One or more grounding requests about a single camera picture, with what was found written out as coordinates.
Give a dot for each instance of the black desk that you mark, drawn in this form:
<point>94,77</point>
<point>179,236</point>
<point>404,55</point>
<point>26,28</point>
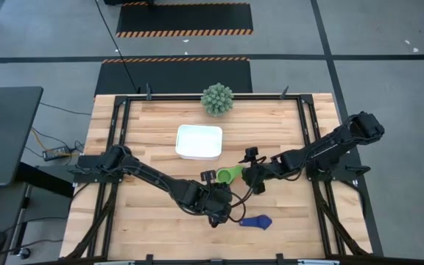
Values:
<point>9,136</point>

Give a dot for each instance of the green measuring cup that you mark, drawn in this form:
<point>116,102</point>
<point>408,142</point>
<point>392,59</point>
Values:
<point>226,174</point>

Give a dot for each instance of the black hazard-striped floor mat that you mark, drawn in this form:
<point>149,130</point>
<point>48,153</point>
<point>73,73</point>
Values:
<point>182,18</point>
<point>168,77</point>

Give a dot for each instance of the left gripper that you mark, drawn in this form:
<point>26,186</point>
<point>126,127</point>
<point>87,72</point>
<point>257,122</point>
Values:
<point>217,200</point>

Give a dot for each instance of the black metal table frame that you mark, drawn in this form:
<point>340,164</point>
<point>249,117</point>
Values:
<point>160,98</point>

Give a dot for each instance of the green artificial succulent plant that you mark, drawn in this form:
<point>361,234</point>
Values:
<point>217,99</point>

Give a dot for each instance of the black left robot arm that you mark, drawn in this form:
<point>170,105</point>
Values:
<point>149,174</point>

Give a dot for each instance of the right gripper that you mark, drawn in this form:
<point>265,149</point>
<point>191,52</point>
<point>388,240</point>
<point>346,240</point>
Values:
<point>258,173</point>

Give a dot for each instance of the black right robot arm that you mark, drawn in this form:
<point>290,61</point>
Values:
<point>326,149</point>

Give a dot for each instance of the black power adapter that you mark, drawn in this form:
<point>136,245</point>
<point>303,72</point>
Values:
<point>55,153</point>

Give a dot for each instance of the white plastic basket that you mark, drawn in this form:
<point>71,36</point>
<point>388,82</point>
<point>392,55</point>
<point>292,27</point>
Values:
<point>199,141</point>

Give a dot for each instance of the dark blue measuring cup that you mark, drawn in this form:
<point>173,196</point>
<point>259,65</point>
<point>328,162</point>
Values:
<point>258,222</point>

